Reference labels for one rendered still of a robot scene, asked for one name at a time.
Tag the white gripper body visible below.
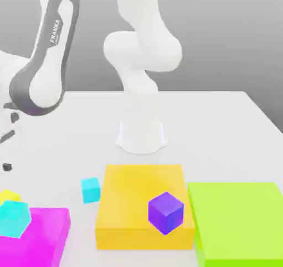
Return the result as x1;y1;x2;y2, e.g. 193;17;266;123
0;126;22;159

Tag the large orange box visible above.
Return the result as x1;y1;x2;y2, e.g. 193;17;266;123
95;164;196;250

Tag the large lime green box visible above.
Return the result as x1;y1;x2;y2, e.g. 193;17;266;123
187;182;283;267

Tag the small purple cube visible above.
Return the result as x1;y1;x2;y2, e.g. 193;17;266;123
147;191;185;236

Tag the small yellow cube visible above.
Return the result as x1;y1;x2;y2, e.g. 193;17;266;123
0;189;21;206

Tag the small turquoise cube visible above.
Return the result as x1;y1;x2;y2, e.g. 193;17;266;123
0;200;32;239

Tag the large magenta box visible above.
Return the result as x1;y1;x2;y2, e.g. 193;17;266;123
0;207;72;267

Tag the small cyan cube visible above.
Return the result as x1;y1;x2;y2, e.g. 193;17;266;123
80;176;102;205

